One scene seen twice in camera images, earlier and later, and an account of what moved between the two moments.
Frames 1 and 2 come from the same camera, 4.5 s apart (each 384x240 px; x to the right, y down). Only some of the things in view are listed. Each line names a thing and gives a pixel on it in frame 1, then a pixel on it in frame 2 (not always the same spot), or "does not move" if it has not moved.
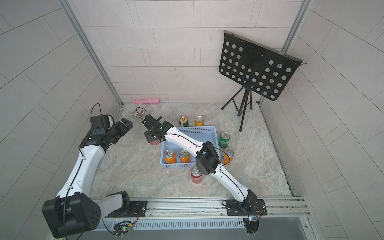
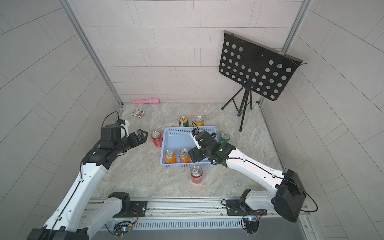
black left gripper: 124,129 → 142,139
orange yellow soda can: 199,121 does not move
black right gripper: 151,135 → 198,156
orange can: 184,156 does not move
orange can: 170,157 does not move
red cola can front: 196,176 does not move
